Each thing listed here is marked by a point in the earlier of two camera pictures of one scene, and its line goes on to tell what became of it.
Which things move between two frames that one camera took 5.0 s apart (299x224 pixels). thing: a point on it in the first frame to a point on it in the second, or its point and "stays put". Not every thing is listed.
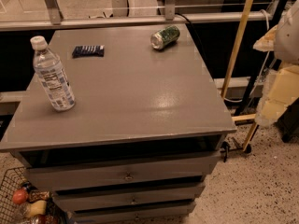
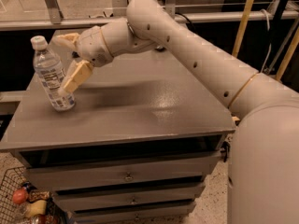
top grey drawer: x=179 y=168 stays put
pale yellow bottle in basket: x=35 y=208 stays put
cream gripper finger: x=266 y=42 to x=69 y=40
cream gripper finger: x=280 y=90 to x=79 y=72
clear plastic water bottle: x=51 y=75 stays put
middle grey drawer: x=126 y=197 stays put
